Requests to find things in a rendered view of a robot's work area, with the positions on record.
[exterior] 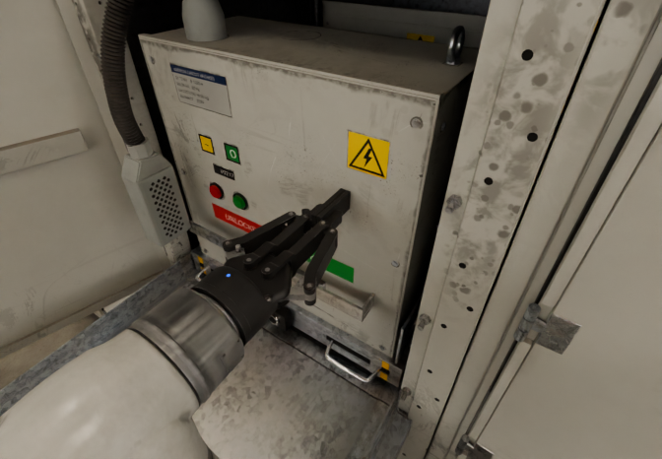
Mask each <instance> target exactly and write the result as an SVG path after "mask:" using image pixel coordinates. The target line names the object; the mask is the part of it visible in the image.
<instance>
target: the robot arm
mask: <svg viewBox="0 0 662 459"><path fill-rule="evenodd" d="M350 199H351V191H348V190H345V189H343V188H340V189H339V190H338V191H337V192H336V193H335V194H334V195H332V196H331V197H330V198H329V199H328V200H327V201H326V202H325V203H323V204H318V205H316V206H315V207H314V208H313V209H312V210H309V209H302V210H301V216H298V215H296V213H295V212H287V213H286V214H284V215H282V216H280V217H279V218H277V219H275V220H273V221H271V222H269V223H267V224H265V225H263V226H262V227H260V228H258V229H255V230H253V231H251V232H249V233H247V234H245V235H244V236H241V237H238V238H234V239H230V240H226V241H224V242H223V249H224V252H225V257H226V260H227V261H226V262H225V264H224V266H220V267H217V268H216V269H214V270H213V271H212V272H211V273H210V274H208V275H207V276H206V277H205V278H203V279H202V280H201V281H200V282H198V283H197V284H196V285H195V286H193V287H192V288H191V289H184V288H182V289H179V290H176V291H175V292H174V293H172V294H171V295H170V296H168V297H167V298H166V299H164V300H163V301H162V302H161V303H159V304H158V305H157V306H156V307H154V308H153V309H152V310H151V311H149V312H148V313H147V314H145V315H144V316H143V317H142V318H139V319H137V320H136V321H135V322H133V323H132V325H131V326H130V327H129V328H128V329H126V330H125V331H123V332H122V333H120V334H119V335H117V336H116V337H114V338H112V339H110V340H109V341H107V342H105V343H103V344H101V345H98V346H96V347H94V348H91V349H89V350H87V351H85V352H84V353H82V354H81V355H79V356H78V357H76V358H74V359H73V360H71V361H69V362H68V363H66V364H65V365H63V366H62V367H61V368H59V369H58V370H57V371H55V372H54V373H53V374H51V375H50V376H48V377H47V378H46V379H44V380H43V381H42V382H40V383H39V385H38V386H36V387H35V388H34V389H33V390H31V391H30V392H29V393H28V394H27V395H25V396H24V397H23V398H22V399H21V400H19V401H18V402H17V403H16V404H15V405H14V406H12V407H11V408H10V409H9V410H8V411H7V412H5V413H4V414H3V415H2V416H1V417H0V459H221V458H219V457H218V456H217V455H216V454H215V453H214V452H213V451H212V450H211V449H210V448H209V447H208V445H207V444H206V443H205V441H204V440H203V438H202V437H201V435H200V433H199V431H198V429H197V426H196V424H195V423H194V421H193V419H192V416H193V415H194V413H195V412H196V411H197V410H198V408H199V407H200V406H201V405H202V404H203V403H205V402H206V401H207V400H208V399H209V398H210V396H211V394H212V393H213V392H214V391H215V389H216V388H217V387H218V386H219V385H220V384H221V383H222V382H223V381H224V380H225V379H226V377H227V376H228V375H229V374H230V373H231V372H232V371H233V370H234V369H235V367H236V366H237V365H238V364H239V363H240V362H241V361H242V359H243V357H244V346H245V345H246V344H247V343H248V342H249V341H250V340H251V339H252V338H253V337H254V336H255V335H256V333H257V332H258V331H259V330H260V329H261V328H262V327H263V326H264V325H265V324H266V323H267V321H268V320H269V318H270V317H271V315H272V314H273V313H274V311H276V310H277V309H279V308H281V307H283V306H285V305H287V304H288V303H289V302H290V300H304V303H305V304H306V305H308V306H312V305H315V303H316V289H317V287H318V285H319V283H320V281H321V279H322V277H323V275H324V273H325V271H326V269H327V267H328V265H329V263H330V261H331V259H332V257H333V255H334V253H335V251H336V249H337V247H338V231H337V230H336V227H337V226H338V225H339V224H341V223H342V216H343V215H344V214H345V213H346V212H347V211H348V210H349V209H350ZM285 224H288V225H287V226H285ZM315 251H316V252H315ZM314 252H315V254H314V255H313V257H312V259H311V261H310V263H309V264H308V266H307V268H306V270H305V273H304V277H300V278H299V280H298V281H297V284H296V285H295V286H293V287H292V278H293V277H294V276H295V274H296V272H297V270H298V268H299V267H300V266H301V265H302V264H303V263H304V262H305V261H306V260H307V259H308V258H309V257H310V256H311V255H312V254H313V253H314Z"/></svg>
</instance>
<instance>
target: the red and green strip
mask: <svg viewBox="0 0 662 459"><path fill-rule="evenodd" d="M212 205H213V209H214V213H215V217H216V218H218V219H220V220H222V221H224V222H227V223H229V224H231V225H233V226H235V227H237V228H239V229H241V230H244V231H246V232H251V231H253V230H256V229H258V228H260V227H262V226H260V225H258V224H256V223H254V222H252V221H250V220H248V219H246V218H244V217H242V216H239V215H237V214H235V213H233V212H231V211H229V210H226V209H224V208H222V207H220V206H218V205H216V204H213V203H212ZM326 271H328V272H330V273H332V274H334V275H336V276H338V277H340V278H342V279H345V280H347V281H349V282H351V283H354V268H352V267H350V266H348V265H346V264H343V263H341V262H339V261H337V260H335V259H333V258H332V259H331V261H330V263H329V265H328V267H327V269H326Z"/></svg>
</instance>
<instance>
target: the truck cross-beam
mask: <svg viewBox="0 0 662 459"><path fill-rule="evenodd" d="M191 254H192V257H193V260H194V263H195V266H196V269H197V270H199V271H201V270H202V269H201V267H202V268H204V264H202V263H200V262H199V260H198V256H199V257H200V258H202V259H204V260H205V261H207V262H209V264H210V268H211V271H213V270H214V269H216V268H217V267H220V266H224V264H222V263H220V262H219V261H217V260H215V259H213V258H211V257H210V256H208V255H206V254H204V253H203V252H202V251H201V247H200V245H198V246H197V247H196V248H194V249H193V250H191ZM285 307H287V308H288V309H290V310H291V313H292V321H293V326H295V327H296V328H298V329H299V330H300V331H302V332H304V333H306V334H307V335H309V336H311V337H312V338H314V339H316V340H317V341H319V342H321V343H323V344H324V345H326V346H328V344H329V342H330V341H331V339H333V340H334V341H335V342H334V344H333V345H332V347H331V349H333V350H334V351H336V352H338V353H339V354H341V355H343V356H345V357H346V358H348V359H350V360H351V361H354V362H355V363H357V364H359V365H360V366H362V367H364V368H366V369H367V370H369V366H370V358H371V355H373V356H375V357H376V358H378V359H380V360H382V361H385V362H386V363H388V364H389V369H388V370H387V369H385V368H384V367H381V372H383V373H385V374H386V375H387V380H386V381H388V382H389V383H391V384H393V385H394V386H396V387H399V386H400V384H401V382H402V380H403V378H404V375H403V374H404V371H405V369H406V365H407V360H408V356H409V353H410V347H408V346H407V347H406V349H405V351H404V352H403V354H402V356H401V358H400V359H399V361H398V362H397V363H395V358H396V353H397V351H396V352H395V354H394V356H393V358H391V357H389V356H388V355H386V354H384V353H382V352H380V351H379V350H377V349H375V348H373V347H371V346H370V345H368V344H366V343H364V342H362V341H361V340H359V339H357V338H355V337H353V336H352V335H350V334H348V333H346V332H344V331H343V330H341V329H339V328H337V327H335V326H334V325H332V324H330V323H328V322H326V321H325V320H323V319H321V318H319V317H317V316H316V315H314V314H312V313H310V312H308V311H307V310H305V309H303V308H301V307H299V306H298V305H296V304H294V303H292V302H289V303H288V304H287V305H285Z"/></svg>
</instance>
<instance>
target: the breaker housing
mask: <svg viewBox="0 0 662 459"><path fill-rule="evenodd" d="M225 21H226V28H227V34H228V36H227V37H226V38H224V39H220V40H215V41H191V40H188V39H187V38H186V34H185V29H184V28H181V29H176V30H172V31H167V32H162V33H154V34H147V33H141V34H138V36H139V40H140V39H143V40H148V41H152V42H157V43H162V44H167V45H171V46H176V47H181V48H186V49H190V50H195V51H200V52H205V53H210V54H214V55H219V56H224V57H228V58H232V59H237V60H242V61H247V62H252V63H256V64H261V65H266V66H271V67H275V68H280V69H285V70H290V71H295V72H299V73H303V74H308V75H313V76H317V77H322V78H327V79H332V80H337V81H341V82H346V83H351V84H356V85H360V86H365V87H370V88H375V89H379V90H384V91H388V92H393V93H398V94H402V95H407V96H412V97H417V98H425V99H430V100H434V101H436V105H435V111H434V116H433V122H432V127H431V132H430V142H429V148H428V153H427V159H426V164H425V170H424V176H423V181H422V187H421V192H420V198H419V204H418V209H417V215H416V219H415V225H414V231H413V236H412V242H411V247H410V253H409V259H408V264H407V270H406V275H405V281H404V287H403V292H402V297H401V302H400V308H399V314H398V319H397V325H396V330H395V336H394V342H393V347H392V353H391V357H392V358H393V356H394V354H395V352H396V351H397V348H398V343H399V338H400V332H401V328H402V326H403V325H404V323H405V321H406V319H407V318H408V316H409V314H410V313H411V311H412V309H413V307H414V306H415V304H416V302H417V301H418V299H419V297H420V295H421V294H422V292H423V290H424V288H425V283H426V279H427V275H428V270H429V266H430V259H431V255H432V251H433V246H434V242H435V238H436V233H437V229H438V225H439V220H440V216H441V212H442V207H443V203H444V199H445V194H446V190H447V186H448V181H449V177H450V173H451V169H452V165H453V161H454V156H455V152H456V148H457V143H458V139H459V135H460V130H461V126H462V122H463V117H464V113H465V109H466V104H467V100H468V96H469V92H470V88H471V83H472V79H473V75H474V70H475V66H476V62H477V57H478V53H479V49H480V48H473V47H466V46H463V48H462V51H461V54H460V56H459V57H460V58H461V60H460V64H458V65H449V64H446V62H445V61H446V56H447V49H448V44H444V43H437V42H430V41H422V40H415V39H408V38H402V37H394V36H387V35H380V34H372V33H359V32H352V31H344V30H337V29H330V28H323V27H316V26H309V25H302V24H294V23H287V22H280V21H273V20H265V19H258V18H251V17H244V16H236V17H231V18H226V19H225ZM140 43H141V40H140ZM401 321H402V322H401ZM400 323H401V324H400Z"/></svg>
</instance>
